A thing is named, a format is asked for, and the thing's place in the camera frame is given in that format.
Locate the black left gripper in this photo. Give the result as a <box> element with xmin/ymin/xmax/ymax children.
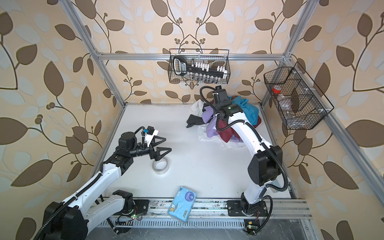
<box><xmin>128</xmin><ymin>134</ymin><xmax>171</xmax><ymax>162</ymax></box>

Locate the lavender purple cloth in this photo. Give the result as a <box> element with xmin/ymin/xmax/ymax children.
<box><xmin>198</xmin><ymin>107</ymin><xmax>219</xmax><ymax>141</ymax></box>

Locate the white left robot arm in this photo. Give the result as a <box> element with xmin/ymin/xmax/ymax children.
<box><xmin>34</xmin><ymin>126</ymin><xmax>172</xmax><ymax>240</ymax></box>

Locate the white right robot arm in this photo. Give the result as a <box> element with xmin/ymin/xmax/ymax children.
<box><xmin>213</xmin><ymin>86</ymin><xmax>289</xmax><ymax>216</ymax></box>

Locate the white cloth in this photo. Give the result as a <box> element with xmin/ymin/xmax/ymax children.
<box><xmin>189</xmin><ymin>100</ymin><xmax>209</xmax><ymax>118</ymax></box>

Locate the maroon satin cloth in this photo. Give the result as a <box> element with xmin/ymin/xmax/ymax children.
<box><xmin>217</xmin><ymin>117</ymin><xmax>262</xmax><ymax>143</ymax></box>

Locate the turquoise mesh cloth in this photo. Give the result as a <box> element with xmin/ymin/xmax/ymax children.
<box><xmin>232</xmin><ymin>96</ymin><xmax>259</xmax><ymax>126</ymax></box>

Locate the dark grey cloth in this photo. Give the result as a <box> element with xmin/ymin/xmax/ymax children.
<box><xmin>186</xmin><ymin>115</ymin><xmax>205</xmax><ymax>128</ymax></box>

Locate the clear tape roll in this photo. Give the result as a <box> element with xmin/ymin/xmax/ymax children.
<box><xmin>152</xmin><ymin>159</ymin><xmax>170</xmax><ymax>175</ymax></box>

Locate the black socket set holder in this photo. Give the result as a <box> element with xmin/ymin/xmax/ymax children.
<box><xmin>168</xmin><ymin>55</ymin><xmax>231</xmax><ymax>82</ymax></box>

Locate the blue tissue pack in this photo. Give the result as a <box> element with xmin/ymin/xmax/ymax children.
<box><xmin>167</xmin><ymin>187</ymin><xmax>197</xmax><ymax>223</ymax></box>

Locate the clear bottle red cap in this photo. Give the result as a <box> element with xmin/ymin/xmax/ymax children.
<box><xmin>272</xmin><ymin>85</ymin><xmax>295</xmax><ymax>124</ymax></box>

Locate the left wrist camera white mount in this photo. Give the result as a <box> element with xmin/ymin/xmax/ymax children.
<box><xmin>142</xmin><ymin>126</ymin><xmax>159</xmax><ymax>147</ymax></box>

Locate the black wire basket back wall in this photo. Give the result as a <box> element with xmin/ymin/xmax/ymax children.
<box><xmin>168</xmin><ymin>48</ymin><xmax>231</xmax><ymax>85</ymax></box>

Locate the black wire basket wall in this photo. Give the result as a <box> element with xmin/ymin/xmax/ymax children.
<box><xmin>168</xmin><ymin>48</ymin><xmax>231</xmax><ymax>85</ymax></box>
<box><xmin>264</xmin><ymin>62</ymin><xmax>334</xmax><ymax>130</ymax></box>

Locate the black wire basket right wall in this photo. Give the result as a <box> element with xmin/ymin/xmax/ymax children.
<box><xmin>264</xmin><ymin>62</ymin><xmax>334</xmax><ymax>130</ymax></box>

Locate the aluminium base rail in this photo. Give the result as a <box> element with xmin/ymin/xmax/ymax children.
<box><xmin>111</xmin><ymin>198</ymin><xmax>313</xmax><ymax>229</ymax></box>

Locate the aluminium frame post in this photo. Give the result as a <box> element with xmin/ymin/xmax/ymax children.
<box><xmin>259</xmin><ymin>0</ymin><xmax>319</xmax><ymax>109</ymax></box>

